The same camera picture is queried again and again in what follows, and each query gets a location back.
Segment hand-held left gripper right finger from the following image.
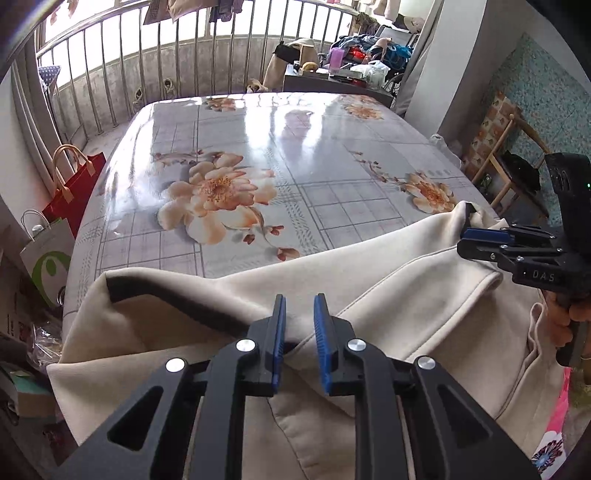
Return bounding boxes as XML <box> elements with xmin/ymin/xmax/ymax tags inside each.
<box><xmin>313</xmin><ymin>293</ymin><xmax>541</xmax><ymax>480</ymax></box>

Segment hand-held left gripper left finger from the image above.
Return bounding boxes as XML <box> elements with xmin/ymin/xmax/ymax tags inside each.
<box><xmin>51</xmin><ymin>294</ymin><xmax>288</xmax><ymax>480</ymax></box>

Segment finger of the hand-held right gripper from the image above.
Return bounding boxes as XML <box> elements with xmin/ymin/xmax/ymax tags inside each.
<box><xmin>457</xmin><ymin>240</ymin><xmax>555</xmax><ymax>271</ymax></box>
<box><xmin>461</xmin><ymin>225</ymin><xmax>561</xmax><ymax>247</ymax></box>

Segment beige zip jacket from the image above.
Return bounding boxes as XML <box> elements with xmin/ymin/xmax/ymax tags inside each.
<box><xmin>46</xmin><ymin>200</ymin><xmax>571</xmax><ymax>480</ymax></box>

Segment pile of colourful clothes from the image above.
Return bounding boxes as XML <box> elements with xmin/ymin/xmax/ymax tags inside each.
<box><xmin>330</xmin><ymin>25</ymin><xmax>416</xmax><ymax>65</ymax></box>

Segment hanging dark clothes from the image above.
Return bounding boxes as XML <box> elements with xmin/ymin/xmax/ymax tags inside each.
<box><xmin>143</xmin><ymin>0</ymin><xmax>259</xmax><ymax>24</ymax></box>

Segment person's right hand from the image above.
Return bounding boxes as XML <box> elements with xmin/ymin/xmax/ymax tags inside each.
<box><xmin>545</xmin><ymin>291</ymin><xmax>591</xmax><ymax>352</ymax></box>

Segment black bag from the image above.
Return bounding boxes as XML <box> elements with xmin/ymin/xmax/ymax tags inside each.
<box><xmin>501</xmin><ymin>150</ymin><xmax>541</xmax><ymax>192</ymax></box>

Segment wooden chair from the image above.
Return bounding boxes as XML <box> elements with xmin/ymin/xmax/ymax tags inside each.
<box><xmin>471</xmin><ymin>113</ymin><xmax>552</xmax><ymax>227</ymax></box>

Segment checkered orange cloth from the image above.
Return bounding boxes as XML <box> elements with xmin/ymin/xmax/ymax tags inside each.
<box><xmin>462</xmin><ymin>90</ymin><xmax>518</xmax><ymax>178</ymax></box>

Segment grey curtain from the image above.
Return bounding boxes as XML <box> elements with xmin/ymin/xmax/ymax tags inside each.
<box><xmin>394</xmin><ymin>0</ymin><xmax>444</xmax><ymax>116</ymax></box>

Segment floral grid tablecloth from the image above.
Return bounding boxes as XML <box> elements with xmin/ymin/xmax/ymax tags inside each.
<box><xmin>62</xmin><ymin>92</ymin><xmax>502</xmax><ymax>324</ymax></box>

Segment pink floral clothing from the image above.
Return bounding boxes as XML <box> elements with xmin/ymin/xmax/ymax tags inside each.
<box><xmin>531</xmin><ymin>369</ymin><xmax>578</xmax><ymax>476</ymax></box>

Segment translucent plastic bag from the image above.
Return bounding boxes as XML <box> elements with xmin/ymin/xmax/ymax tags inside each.
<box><xmin>351</xmin><ymin>60</ymin><xmax>391</xmax><ymax>88</ymax></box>

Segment dark side table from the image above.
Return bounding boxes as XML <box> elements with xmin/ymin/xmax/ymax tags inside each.
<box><xmin>283</xmin><ymin>65</ymin><xmax>395</xmax><ymax>109</ymax></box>

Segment clear plastic bag of scraps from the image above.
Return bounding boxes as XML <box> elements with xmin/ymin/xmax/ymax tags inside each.
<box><xmin>28</xmin><ymin>318</ymin><xmax>63</xmax><ymax>365</ymax></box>

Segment white green paper bag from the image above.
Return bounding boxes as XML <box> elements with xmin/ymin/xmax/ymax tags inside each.
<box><xmin>19</xmin><ymin>209</ymin><xmax>77</xmax><ymax>310</ymax></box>

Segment red tote bag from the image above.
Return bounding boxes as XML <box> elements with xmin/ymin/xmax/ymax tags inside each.
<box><xmin>41</xmin><ymin>144</ymin><xmax>108</xmax><ymax>238</ymax></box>

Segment green paper box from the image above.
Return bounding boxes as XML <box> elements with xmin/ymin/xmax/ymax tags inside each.
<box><xmin>0</xmin><ymin>364</ymin><xmax>58</xmax><ymax>418</ymax></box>

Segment beige canvas tote bag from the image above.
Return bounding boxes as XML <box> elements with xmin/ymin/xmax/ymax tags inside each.
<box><xmin>262</xmin><ymin>41</ymin><xmax>319</xmax><ymax>93</ymax></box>

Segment metal balcony railing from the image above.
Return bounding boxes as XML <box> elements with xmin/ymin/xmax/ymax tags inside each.
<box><xmin>9</xmin><ymin>0</ymin><xmax>370</xmax><ymax>139</ymax></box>

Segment beige curtain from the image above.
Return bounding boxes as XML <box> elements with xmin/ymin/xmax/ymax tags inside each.
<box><xmin>9</xmin><ymin>60</ymin><xmax>70</xmax><ymax>148</ymax></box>

